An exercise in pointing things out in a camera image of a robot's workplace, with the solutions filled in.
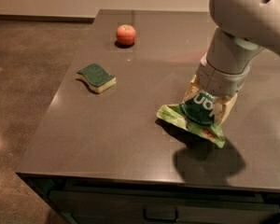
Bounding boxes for green rice chip bag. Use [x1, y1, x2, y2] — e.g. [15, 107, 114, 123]
[157, 91, 226, 147]

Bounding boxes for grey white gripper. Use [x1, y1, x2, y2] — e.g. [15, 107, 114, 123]
[183, 54, 250, 125]

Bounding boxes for green and yellow sponge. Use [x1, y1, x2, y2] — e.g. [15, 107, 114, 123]
[77, 63, 117, 93]

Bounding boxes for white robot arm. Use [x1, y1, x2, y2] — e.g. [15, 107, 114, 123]
[184, 0, 280, 124]

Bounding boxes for dark drawer with handle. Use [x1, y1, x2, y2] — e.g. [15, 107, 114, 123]
[49, 190, 280, 224]

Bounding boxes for red apple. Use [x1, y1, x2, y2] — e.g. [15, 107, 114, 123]
[116, 24, 136, 46]

